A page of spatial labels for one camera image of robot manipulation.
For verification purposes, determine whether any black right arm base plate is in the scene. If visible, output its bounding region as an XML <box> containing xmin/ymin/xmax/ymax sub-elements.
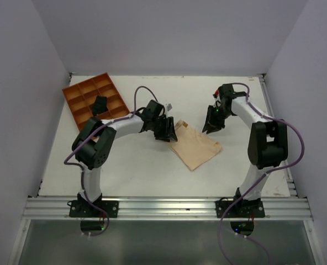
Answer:
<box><xmin>215</xmin><ymin>199</ymin><xmax>266</xmax><ymax>218</ymax></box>

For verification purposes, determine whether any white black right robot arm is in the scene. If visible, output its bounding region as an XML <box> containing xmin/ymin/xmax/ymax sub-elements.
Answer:
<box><xmin>202</xmin><ymin>83</ymin><xmax>288</xmax><ymax>217</ymax></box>

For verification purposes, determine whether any aluminium mounting rail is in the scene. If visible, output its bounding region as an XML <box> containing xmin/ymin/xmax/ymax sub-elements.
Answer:
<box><xmin>22</xmin><ymin>196</ymin><xmax>313</xmax><ymax>221</ymax></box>

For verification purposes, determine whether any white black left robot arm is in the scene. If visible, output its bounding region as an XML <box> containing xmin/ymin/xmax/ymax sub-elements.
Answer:
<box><xmin>64</xmin><ymin>100</ymin><xmax>178</xmax><ymax>218</ymax></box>

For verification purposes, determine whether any orange compartment tray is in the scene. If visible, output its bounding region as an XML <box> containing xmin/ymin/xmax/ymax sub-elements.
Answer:
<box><xmin>62</xmin><ymin>73</ymin><xmax>130</xmax><ymax>130</ymax></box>

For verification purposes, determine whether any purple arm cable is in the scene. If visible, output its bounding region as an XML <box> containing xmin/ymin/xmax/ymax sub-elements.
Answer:
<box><xmin>64</xmin><ymin>86</ymin><xmax>160</xmax><ymax>237</ymax></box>
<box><xmin>217</xmin><ymin>82</ymin><xmax>305</xmax><ymax>265</ymax></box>

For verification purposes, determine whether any cream beige underwear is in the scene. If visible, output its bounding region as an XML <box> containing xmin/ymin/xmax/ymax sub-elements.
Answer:
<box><xmin>169</xmin><ymin>120</ymin><xmax>222</xmax><ymax>171</ymax></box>

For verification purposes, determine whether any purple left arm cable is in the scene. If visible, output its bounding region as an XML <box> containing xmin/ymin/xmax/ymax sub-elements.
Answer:
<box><xmin>64</xmin><ymin>86</ymin><xmax>160</xmax><ymax>237</ymax></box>

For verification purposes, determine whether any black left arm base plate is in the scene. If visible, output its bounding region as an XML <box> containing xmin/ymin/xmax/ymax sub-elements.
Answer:
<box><xmin>67</xmin><ymin>200</ymin><xmax>119</xmax><ymax>218</ymax></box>

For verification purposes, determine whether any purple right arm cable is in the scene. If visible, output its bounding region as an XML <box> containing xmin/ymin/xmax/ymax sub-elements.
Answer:
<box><xmin>217</xmin><ymin>82</ymin><xmax>305</xmax><ymax>265</ymax></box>

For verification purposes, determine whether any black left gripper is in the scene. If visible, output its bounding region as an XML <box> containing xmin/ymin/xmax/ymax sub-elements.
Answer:
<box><xmin>150</xmin><ymin>115</ymin><xmax>177</xmax><ymax>141</ymax></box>

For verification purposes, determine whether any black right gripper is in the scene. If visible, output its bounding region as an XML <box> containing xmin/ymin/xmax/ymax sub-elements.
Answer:
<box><xmin>203</xmin><ymin>104</ymin><xmax>234</xmax><ymax>133</ymax></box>

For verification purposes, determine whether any black rolled garment in tray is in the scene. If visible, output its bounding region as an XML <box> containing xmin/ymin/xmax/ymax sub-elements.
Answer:
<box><xmin>92</xmin><ymin>96</ymin><xmax>108</xmax><ymax>116</ymax></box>

